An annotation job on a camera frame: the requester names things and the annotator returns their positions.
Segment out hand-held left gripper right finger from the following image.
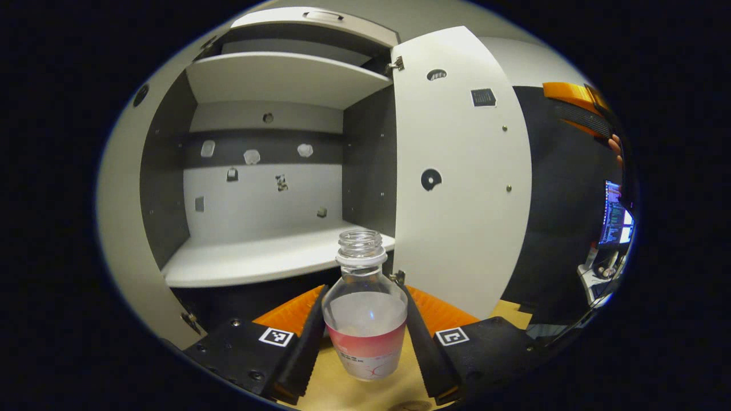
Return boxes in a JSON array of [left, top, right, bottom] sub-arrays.
[[400, 284, 549, 406]]

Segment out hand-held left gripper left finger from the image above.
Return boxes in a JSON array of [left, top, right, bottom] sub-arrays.
[[183, 284, 331, 406]]

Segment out grey and white cabinet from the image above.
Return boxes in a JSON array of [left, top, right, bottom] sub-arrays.
[[140, 7, 400, 332]]

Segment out computer monitor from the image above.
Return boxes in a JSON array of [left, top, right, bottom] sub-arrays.
[[600, 180, 634, 246]]

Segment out clear bottle with pink label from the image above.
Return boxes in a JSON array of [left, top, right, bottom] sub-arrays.
[[322, 229, 409, 382]]

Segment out black backdrop cloth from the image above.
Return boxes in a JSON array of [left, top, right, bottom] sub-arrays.
[[503, 86, 623, 326]]

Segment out white cabinet drawer front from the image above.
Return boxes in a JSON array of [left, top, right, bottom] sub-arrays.
[[230, 7, 399, 48]]

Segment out white cabinet door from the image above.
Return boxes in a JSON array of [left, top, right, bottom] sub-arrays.
[[390, 26, 533, 320], [96, 23, 235, 350]]

